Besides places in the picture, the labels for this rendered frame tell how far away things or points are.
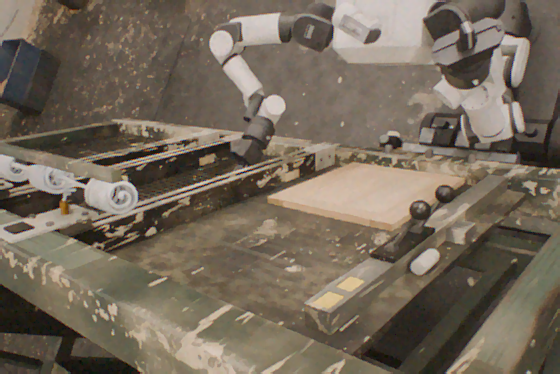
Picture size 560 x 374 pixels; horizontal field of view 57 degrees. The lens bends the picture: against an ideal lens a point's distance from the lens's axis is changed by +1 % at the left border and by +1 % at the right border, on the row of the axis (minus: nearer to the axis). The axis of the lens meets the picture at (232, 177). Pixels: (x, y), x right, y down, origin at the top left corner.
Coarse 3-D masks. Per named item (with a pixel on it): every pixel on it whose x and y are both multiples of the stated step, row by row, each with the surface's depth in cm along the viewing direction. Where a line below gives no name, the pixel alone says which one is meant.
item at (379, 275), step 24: (480, 192) 134; (432, 216) 118; (456, 216) 118; (432, 240) 108; (360, 264) 95; (384, 264) 95; (408, 264) 100; (336, 288) 87; (360, 288) 87; (384, 288) 93; (312, 312) 82; (336, 312) 81
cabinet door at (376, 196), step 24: (360, 168) 171; (384, 168) 169; (288, 192) 148; (312, 192) 148; (336, 192) 147; (360, 192) 146; (384, 192) 145; (408, 192) 144; (432, 192) 142; (336, 216) 130; (360, 216) 126; (384, 216) 126; (408, 216) 127
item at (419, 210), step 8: (416, 200) 93; (416, 208) 92; (424, 208) 92; (416, 216) 92; (424, 216) 92; (408, 224) 95; (400, 232) 97; (400, 240) 97; (384, 248) 99; (392, 248) 98
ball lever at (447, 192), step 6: (438, 186) 102; (444, 186) 101; (450, 186) 101; (438, 192) 101; (444, 192) 100; (450, 192) 100; (438, 198) 101; (444, 198) 100; (450, 198) 100; (438, 204) 103; (432, 210) 104; (420, 222) 106; (414, 228) 107; (420, 228) 107
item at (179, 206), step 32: (288, 160) 163; (320, 160) 177; (64, 192) 109; (192, 192) 134; (224, 192) 142; (256, 192) 153; (32, 224) 104; (64, 224) 104; (96, 224) 113; (128, 224) 119; (160, 224) 126
